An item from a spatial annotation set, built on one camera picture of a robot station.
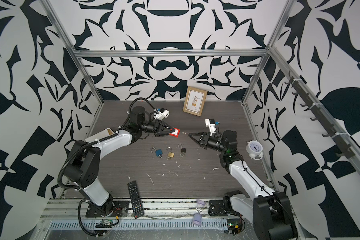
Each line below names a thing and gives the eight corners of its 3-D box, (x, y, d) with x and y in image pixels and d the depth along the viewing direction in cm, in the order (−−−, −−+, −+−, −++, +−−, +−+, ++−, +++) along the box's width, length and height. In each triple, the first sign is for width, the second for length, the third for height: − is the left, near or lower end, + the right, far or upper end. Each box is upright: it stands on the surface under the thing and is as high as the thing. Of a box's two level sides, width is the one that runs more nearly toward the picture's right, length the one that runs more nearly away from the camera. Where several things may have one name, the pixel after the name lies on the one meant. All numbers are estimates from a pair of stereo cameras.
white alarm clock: (247, 159, 94) (250, 156, 90) (243, 144, 100) (245, 140, 97) (262, 159, 94) (266, 156, 90) (257, 144, 100) (260, 140, 97)
